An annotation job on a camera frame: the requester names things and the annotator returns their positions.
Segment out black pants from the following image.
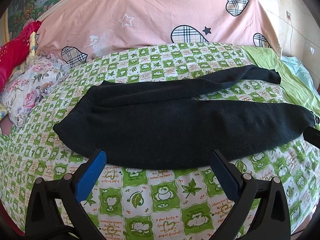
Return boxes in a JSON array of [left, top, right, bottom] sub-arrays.
[[53, 65, 319, 170]]

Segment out light green sheet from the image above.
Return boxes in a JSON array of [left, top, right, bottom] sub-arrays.
[[241, 46, 319, 116]]

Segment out light blue cloth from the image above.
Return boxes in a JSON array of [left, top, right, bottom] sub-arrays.
[[281, 55, 319, 96]]

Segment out floral pillow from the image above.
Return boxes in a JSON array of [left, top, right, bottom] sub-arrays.
[[1, 52, 71, 127]]

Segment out red garment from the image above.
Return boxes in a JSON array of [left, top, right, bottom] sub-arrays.
[[0, 21, 42, 89]]

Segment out pink quilt with plaid hearts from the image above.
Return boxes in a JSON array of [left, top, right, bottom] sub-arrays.
[[37, 0, 282, 66]]

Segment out landscape painting headboard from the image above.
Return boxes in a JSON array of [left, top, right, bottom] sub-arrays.
[[4, 0, 101, 41]]

